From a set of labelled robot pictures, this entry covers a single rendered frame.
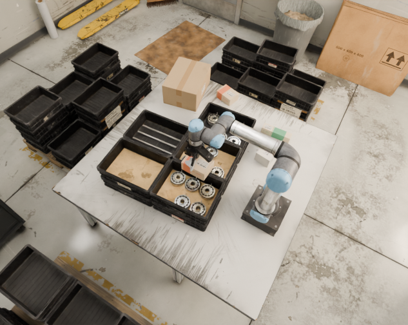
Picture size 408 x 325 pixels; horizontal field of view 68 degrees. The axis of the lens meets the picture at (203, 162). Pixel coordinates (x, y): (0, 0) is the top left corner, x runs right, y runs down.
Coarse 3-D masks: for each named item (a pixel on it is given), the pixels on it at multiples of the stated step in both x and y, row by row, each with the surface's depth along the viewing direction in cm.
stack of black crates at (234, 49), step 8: (232, 40) 356; (240, 40) 356; (224, 48) 347; (232, 48) 361; (240, 48) 362; (248, 48) 358; (256, 48) 353; (224, 56) 350; (232, 56) 345; (240, 56) 337; (248, 56) 354; (256, 56) 338; (232, 64) 353; (240, 64) 346; (248, 64) 341
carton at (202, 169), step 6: (186, 156) 181; (198, 162) 179; (204, 162) 179; (210, 162) 179; (186, 168) 181; (198, 168) 177; (204, 168) 177; (210, 168) 181; (192, 174) 182; (198, 174) 178; (204, 174) 175
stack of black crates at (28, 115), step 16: (32, 96) 281; (48, 96) 286; (16, 112) 274; (32, 112) 277; (48, 112) 271; (64, 112) 288; (16, 128) 280; (32, 128) 264; (48, 128) 279; (64, 128) 297; (32, 144) 295
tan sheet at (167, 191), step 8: (168, 176) 206; (168, 184) 203; (192, 184) 204; (200, 184) 204; (160, 192) 199; (168, 192) 199; (176, 192) 200; (184, 192) 200; (216, 192) 201; (192, 200) 197; (200, 200) 197; (208, 200) 198; (208, 208) 194
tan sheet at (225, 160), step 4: (204, 144) 223; (220, 152) 219; (224, 152) 220; (220, 156) 218; (224, 156) 218; (228, 156) 218; (232, 156) 218; (216, 160) 216; (220, 160) 216; (224, 160) 216; (228, 160) 216; (232, 160) 216; (216, 164) 213; (220, 164) 214; (224, 164) 214; (228, 164) 214; (224, 168) 212; (228, 168) 212; (224, 172) 210; (224, 176) 208
